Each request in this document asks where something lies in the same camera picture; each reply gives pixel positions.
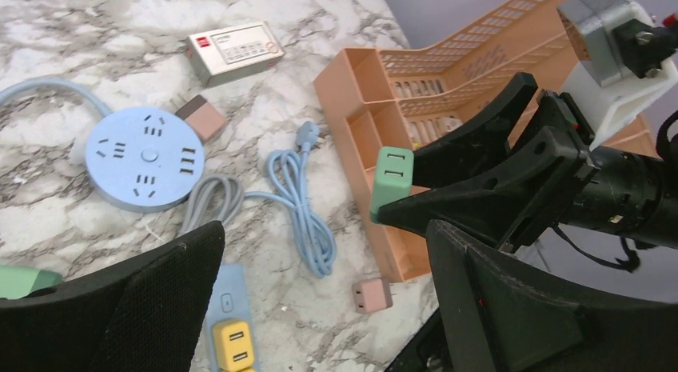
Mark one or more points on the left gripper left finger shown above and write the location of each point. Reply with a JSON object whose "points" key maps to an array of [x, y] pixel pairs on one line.
{"points": [[142, 314]]}

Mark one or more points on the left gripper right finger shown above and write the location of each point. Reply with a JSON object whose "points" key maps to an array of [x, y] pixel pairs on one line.
{"points": [[501, 314]]}

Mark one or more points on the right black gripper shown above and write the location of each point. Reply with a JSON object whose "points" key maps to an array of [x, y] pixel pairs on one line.
{"points": [[552, 177]]}

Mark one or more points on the yellow charger plug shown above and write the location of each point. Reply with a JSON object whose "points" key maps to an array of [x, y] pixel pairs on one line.
{"points": [[233, 345]]}

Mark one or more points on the green charger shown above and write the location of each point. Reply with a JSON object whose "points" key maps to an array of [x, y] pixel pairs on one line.
{"points": [[393, 178]]}

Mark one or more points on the pink charger front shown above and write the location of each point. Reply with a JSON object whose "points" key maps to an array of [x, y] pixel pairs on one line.
{"points": [[372, 295]]}

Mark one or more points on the pink charger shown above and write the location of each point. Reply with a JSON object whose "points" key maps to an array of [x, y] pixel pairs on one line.
{"points": [[205, 120], [372, 295]]}

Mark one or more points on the green charger plug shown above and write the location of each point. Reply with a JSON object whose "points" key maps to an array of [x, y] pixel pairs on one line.
{"points": [[19, 281]]}

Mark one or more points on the blue long power strip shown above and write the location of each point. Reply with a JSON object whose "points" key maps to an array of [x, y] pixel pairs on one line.
{"points": [[228, 300]]}

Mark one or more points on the orange plastic file rack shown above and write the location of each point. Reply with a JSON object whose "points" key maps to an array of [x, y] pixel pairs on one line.
{"points": [[376, 97]]}

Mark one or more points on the blue round power strip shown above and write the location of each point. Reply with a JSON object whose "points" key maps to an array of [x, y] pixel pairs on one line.
{"points": [[143, 159]]}

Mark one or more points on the white red small box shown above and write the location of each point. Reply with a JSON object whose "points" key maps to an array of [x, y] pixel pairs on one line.
{"points": [[229, 54]]}

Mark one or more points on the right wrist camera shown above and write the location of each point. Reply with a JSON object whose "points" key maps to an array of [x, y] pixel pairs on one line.
{"points": [[625, 62]]}

